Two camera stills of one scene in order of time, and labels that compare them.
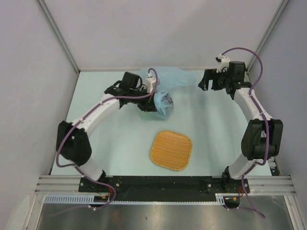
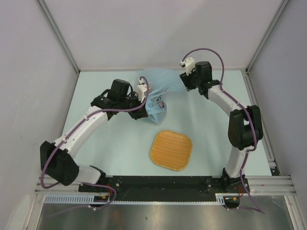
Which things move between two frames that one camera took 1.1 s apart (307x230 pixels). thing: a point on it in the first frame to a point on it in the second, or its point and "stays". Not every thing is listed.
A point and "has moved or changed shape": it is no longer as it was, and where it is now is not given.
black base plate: (164, 188) stays
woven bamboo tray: (171, 150) stays
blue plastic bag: (170, 78) has moved or changed shape
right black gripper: (210, 74) to (186, 80)
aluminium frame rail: (71, 184) stays
